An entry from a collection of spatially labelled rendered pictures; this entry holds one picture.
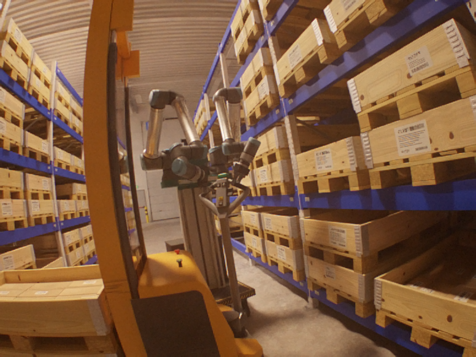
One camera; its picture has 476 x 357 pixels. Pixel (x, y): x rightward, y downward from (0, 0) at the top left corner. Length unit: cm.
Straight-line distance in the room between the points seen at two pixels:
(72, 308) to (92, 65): 129
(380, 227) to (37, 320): 215
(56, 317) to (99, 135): 99
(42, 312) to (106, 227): 63
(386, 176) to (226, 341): 129
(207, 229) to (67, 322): 165
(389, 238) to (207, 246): 168
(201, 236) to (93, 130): 160
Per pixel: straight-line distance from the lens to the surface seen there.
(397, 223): 196
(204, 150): 157
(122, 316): 144
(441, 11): 140
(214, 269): 265
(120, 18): 170
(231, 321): 179
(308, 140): 271
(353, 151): 165
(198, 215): 253
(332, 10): 185
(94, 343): 151
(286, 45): 348
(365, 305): 189
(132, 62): 225
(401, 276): 191
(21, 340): 174
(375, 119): 159
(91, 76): 150
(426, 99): 138
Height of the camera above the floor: 130
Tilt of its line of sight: 2 degrees up
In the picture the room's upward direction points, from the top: 8 degrees counter-clockwise
